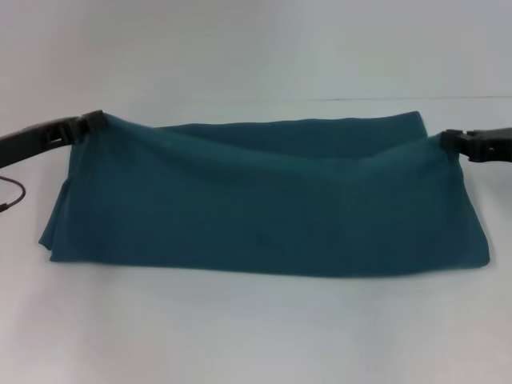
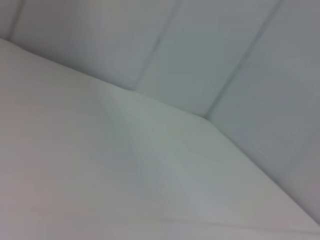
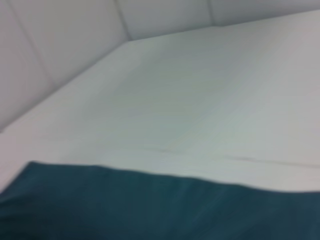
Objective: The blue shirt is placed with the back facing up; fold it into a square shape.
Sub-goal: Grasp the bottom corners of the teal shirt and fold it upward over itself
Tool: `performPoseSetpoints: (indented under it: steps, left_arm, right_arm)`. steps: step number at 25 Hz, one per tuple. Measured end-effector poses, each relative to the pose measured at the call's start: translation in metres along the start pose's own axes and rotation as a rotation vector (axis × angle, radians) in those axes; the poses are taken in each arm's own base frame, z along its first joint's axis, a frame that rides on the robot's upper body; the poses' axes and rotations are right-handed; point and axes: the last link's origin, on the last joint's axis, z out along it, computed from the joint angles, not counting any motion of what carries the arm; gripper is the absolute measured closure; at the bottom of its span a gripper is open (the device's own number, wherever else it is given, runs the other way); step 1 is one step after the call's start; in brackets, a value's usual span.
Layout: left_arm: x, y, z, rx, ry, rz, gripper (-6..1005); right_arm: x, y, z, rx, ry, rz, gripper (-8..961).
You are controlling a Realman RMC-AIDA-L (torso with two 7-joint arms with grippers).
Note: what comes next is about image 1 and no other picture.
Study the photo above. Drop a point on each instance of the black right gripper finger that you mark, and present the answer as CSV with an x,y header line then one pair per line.
x,y
454,141

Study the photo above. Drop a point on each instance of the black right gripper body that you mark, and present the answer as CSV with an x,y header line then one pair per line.
x,y
490,146

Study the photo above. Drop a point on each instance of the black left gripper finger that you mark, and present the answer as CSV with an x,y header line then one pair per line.
x,y
92,122

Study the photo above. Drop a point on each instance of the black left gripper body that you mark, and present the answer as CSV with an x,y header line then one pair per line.
x,y
32,138

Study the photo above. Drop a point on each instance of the teal blue t-shirt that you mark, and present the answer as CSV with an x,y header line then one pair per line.
x,y
260,200

